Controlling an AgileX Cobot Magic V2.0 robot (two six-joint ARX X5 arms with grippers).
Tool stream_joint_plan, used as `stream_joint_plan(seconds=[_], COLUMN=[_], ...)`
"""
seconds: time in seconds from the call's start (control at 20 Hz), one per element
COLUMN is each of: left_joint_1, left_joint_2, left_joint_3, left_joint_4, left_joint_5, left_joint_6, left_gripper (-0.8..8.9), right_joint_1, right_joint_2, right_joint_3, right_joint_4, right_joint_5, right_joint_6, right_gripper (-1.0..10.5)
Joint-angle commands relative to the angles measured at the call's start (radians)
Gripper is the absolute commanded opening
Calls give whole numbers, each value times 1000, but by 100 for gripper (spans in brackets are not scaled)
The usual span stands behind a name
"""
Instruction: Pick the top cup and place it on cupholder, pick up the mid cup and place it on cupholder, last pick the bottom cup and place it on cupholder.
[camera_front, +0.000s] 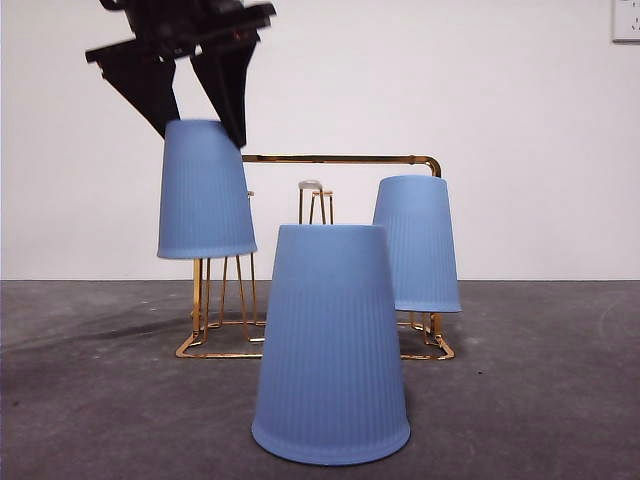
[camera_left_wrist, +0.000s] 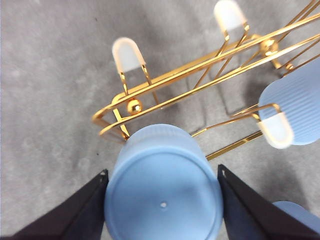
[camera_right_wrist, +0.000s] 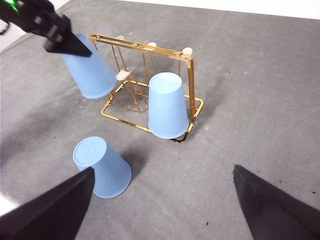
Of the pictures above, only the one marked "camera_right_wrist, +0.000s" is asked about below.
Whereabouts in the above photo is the gold wire cup holder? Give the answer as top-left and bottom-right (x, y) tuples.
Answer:
(89, 33), (205, 144)

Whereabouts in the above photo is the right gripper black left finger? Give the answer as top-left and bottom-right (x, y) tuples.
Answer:
(0, 166), (96, 240)

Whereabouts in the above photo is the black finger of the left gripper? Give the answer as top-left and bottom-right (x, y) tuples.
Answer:
(43, 31), (92, 58)

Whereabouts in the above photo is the blue ribbed plastic cup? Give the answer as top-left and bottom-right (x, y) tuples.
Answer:
(61, 33), (118, 100)
(147, 71), (190, 140)
(72, 136), (133, 200)

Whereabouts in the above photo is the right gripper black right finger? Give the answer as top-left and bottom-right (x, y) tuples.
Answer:
(232, 164), (320, 240)

